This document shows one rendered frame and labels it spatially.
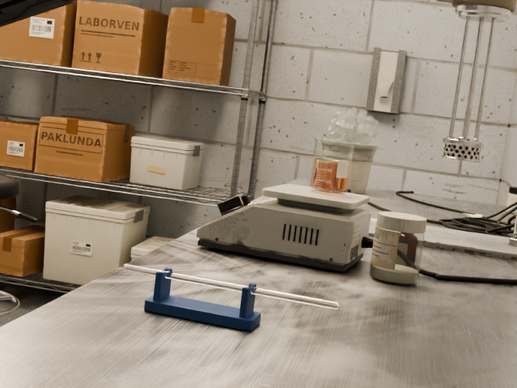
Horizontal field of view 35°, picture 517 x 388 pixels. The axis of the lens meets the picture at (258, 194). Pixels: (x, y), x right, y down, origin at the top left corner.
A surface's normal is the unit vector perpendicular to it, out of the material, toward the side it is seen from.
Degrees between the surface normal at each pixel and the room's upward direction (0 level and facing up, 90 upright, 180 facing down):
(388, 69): 90
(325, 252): 90
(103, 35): 90
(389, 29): 90
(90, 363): 0
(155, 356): 0
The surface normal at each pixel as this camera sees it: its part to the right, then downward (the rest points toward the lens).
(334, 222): -0.31, 0.07
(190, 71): -0.08, 0.08
